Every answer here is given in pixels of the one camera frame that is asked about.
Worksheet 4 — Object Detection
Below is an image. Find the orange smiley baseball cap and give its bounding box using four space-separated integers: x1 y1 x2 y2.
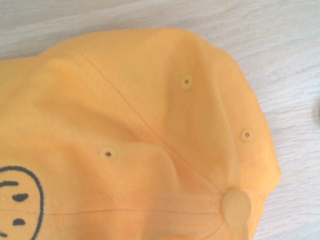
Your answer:
0 27 282 240

